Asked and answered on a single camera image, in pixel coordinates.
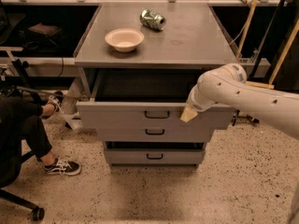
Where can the black white sneaker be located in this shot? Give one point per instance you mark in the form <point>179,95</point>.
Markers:
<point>63,167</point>

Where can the grey bottom drawer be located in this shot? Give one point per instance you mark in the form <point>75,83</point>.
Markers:
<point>152,157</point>

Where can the grey top drawer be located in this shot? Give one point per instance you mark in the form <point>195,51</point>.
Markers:
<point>146,99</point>

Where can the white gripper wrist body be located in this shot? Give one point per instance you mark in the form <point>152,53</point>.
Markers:
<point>195,104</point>

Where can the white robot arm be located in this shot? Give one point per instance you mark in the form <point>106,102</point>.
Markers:
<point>250,172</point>

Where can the grey drawer cabinet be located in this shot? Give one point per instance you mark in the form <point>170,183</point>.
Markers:
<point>191,40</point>

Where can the grey middle drawer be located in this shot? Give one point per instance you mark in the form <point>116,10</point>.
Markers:
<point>188,135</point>

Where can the grey drawer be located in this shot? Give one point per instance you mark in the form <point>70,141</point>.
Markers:
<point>188,135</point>
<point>152,157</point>
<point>146,99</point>

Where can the crushed green soda can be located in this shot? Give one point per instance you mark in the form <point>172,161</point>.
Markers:
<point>152,19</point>

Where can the seated person black trousers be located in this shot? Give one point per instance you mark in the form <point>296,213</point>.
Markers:
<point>20,119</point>

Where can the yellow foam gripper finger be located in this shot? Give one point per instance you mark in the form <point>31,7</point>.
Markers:
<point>188,114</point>

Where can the wooden stick frame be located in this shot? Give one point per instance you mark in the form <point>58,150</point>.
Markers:
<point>257,54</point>

